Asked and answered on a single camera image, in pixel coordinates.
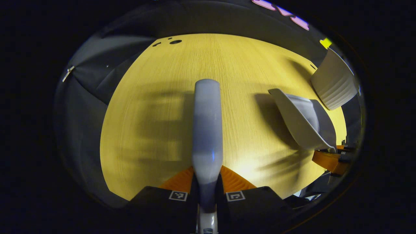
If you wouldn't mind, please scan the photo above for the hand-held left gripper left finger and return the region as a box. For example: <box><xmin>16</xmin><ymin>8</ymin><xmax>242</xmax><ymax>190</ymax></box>
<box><xmin>128</xmin><ymin>166</ymin><xmax>199</xmax><ymax>234</ymax></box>

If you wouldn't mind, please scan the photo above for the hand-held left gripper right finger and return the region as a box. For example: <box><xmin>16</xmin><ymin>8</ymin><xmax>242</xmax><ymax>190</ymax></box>
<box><xmin>217</xmin><ymin>165</ymin><xmax>288</xmax><ymax>234</ymax></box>

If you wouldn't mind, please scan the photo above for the white clip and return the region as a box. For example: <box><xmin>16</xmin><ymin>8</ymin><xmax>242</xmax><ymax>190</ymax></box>
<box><xmin>62</xmin><ymin>66</ymin><xmax>75</xmax><ymax>82</ymax></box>

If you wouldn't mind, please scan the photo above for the small grey broom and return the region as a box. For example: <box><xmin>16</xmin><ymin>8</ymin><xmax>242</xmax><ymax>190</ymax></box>
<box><xmin>192</xmin><ymin>79</ymin><xmax>224</xmax><ymax>234</ymax></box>

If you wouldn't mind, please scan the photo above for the grey dustpan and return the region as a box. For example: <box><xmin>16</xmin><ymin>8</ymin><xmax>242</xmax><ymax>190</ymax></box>
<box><xmin>268</xmin><ymin>88</ymin><xmax>337</xmax><ymax>153</ymax></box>

